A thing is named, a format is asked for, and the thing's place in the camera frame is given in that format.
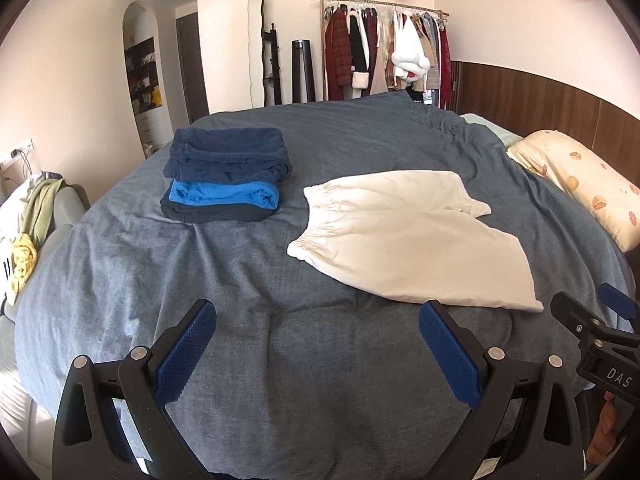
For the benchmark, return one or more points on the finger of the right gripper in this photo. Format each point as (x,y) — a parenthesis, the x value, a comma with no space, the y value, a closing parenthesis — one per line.
(584,325)
(617,301)

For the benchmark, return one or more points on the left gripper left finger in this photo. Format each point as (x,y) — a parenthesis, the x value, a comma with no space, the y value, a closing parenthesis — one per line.
(89,442)

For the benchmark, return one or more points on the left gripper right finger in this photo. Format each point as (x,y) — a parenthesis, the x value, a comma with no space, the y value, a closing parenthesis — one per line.
(523,417)

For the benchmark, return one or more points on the cream white pants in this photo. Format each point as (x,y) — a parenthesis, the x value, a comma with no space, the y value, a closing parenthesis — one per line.
(414,236)

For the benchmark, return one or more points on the person's right hand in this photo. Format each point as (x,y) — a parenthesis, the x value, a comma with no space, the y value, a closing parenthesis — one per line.
(604,439)

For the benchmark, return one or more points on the patterned cream pillow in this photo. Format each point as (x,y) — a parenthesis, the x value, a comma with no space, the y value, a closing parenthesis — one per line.
(608,196)

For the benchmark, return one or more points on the yellow garment on sofa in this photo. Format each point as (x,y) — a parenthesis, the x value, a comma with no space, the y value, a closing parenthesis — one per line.
(23,261)

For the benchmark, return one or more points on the blue-grey duvet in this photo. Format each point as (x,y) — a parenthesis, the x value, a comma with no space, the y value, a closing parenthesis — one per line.
(305,378)

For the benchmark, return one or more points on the pale green bed sheet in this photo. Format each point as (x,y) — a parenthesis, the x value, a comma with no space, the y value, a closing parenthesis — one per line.
(507,137)

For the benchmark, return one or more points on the dark folded pants bottom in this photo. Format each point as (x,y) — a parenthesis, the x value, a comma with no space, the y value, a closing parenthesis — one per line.
(206,214)

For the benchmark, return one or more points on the wooden headboard panel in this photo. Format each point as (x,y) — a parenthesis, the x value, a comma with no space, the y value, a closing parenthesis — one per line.
(522,103)

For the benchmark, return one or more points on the white cloth on sofa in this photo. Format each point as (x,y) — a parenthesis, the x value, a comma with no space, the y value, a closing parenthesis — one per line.
(12,213)

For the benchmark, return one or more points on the green garment on sofa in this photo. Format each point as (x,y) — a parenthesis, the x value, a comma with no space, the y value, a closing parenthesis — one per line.
(38,212)

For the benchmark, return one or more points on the bright blue folded pants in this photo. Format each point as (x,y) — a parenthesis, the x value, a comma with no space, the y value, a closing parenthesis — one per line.
(259,194)

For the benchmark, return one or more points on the navy folded pants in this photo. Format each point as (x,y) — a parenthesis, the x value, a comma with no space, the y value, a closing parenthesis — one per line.
(228,156)

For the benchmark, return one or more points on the clothes rack with garments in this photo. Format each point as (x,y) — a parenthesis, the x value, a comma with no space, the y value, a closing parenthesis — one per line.
(370,47)

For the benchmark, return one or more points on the black tower fan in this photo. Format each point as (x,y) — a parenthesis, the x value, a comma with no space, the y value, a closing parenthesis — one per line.
(303,88)

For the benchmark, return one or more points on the black ladder shelf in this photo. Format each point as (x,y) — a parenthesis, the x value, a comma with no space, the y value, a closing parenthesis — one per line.
(271,80)

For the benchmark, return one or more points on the arched built-in shelf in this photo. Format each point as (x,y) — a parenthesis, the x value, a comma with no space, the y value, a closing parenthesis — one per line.
(144,78)

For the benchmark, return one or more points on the wavy standing mirror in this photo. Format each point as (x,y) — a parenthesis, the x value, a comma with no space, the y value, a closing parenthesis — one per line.
(255,25)

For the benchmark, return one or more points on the wall power outlet strip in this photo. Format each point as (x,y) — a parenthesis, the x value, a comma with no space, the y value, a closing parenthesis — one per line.
(11,154)

